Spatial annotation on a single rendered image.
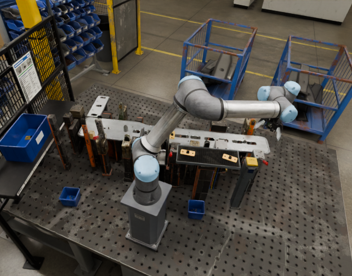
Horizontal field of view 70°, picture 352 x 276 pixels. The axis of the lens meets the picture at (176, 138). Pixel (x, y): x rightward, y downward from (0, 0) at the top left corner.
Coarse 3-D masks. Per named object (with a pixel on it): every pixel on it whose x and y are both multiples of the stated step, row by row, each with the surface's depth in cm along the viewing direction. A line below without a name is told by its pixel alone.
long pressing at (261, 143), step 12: (108, 120) 189; (120, 120) 190; (96, 132) 179; (108, 132) 180; (120, 132) 180; (132, 132) 181; (144, 132) 183; (180, 132) 185; (192, 132) 186; (204, 132) 187; (216, 132) 189; (180, 144) 175; (228, 144) 179; (240, 144) 180; (264, 144) 182
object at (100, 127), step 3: (99, 117) 158; (96, 120) 155; (99, 120) 155; (96, 123) 155; (99, 123) 157; (102, 123) 160; (96, 126) 160; (99, 126) 160; (102, 126) 161; (99, 129) 162; (102, 129) 162; (99, 132) 164; (102, 132) 164
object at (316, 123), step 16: (288, 48) 337; (288, 64) 299; (304, 64) 393; (336, 64) 376; (272, 80) 424; (288, 80) 351; (304, 80) 347; (304, 96) 336; (320, 96) 366; (336, 96) 329; (304, 112) 361; (320, 112) 368; (336, 112) 307; (304, 128) 334; (320, 128) 340
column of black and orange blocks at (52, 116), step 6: (54, 114) 159; (48, 120) 158; (54, 120) 160; (54, 126) 161; (54, 132) 164; (54, 138) 168; (60, 138) 171; (60, 144) 173; (60, 150) 175; (60, 156) 180; (66, 156) 183; (66, 162) 184; (66, 168) 188
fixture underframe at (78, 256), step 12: (12, 216) 211; (12, 228) 205; (24, 228) 202; (12, 240) 215; (36, 240) 201; (48, 240) 196; (60, 240) 197; (72, 252) 190; (84, 252) 181; (84, 264) 189; (96, 264) 206
